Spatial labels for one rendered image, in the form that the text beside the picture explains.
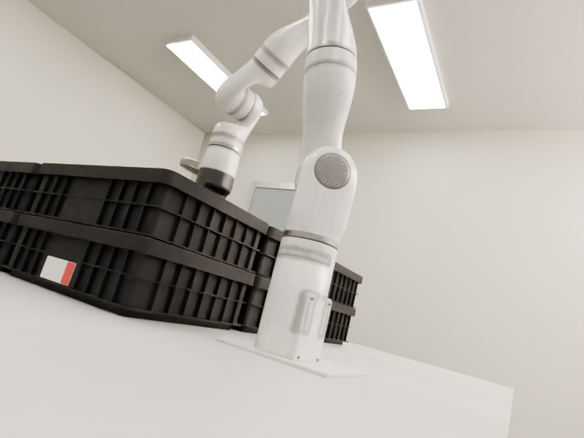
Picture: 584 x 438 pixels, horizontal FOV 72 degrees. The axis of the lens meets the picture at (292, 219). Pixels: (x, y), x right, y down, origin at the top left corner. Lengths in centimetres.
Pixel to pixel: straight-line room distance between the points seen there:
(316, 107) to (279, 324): 37
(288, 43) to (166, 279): 51
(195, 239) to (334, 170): 26
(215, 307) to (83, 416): 57
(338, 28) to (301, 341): 52
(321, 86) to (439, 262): 318
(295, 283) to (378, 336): 324
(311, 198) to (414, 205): 339
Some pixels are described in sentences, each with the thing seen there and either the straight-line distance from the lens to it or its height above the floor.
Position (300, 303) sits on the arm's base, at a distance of 58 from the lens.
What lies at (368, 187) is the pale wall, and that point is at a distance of 417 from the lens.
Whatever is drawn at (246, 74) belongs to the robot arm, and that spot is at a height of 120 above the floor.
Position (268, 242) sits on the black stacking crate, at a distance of 87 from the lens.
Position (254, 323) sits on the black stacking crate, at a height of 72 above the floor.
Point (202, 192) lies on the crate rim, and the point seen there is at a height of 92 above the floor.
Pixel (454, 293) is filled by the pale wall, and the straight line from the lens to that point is 372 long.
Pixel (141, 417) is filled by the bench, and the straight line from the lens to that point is 24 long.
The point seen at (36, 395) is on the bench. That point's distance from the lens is 25.
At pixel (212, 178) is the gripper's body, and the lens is 80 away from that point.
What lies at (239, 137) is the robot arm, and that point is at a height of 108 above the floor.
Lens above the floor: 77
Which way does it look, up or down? 12 degrees up
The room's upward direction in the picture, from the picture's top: 14 degrees clockwise
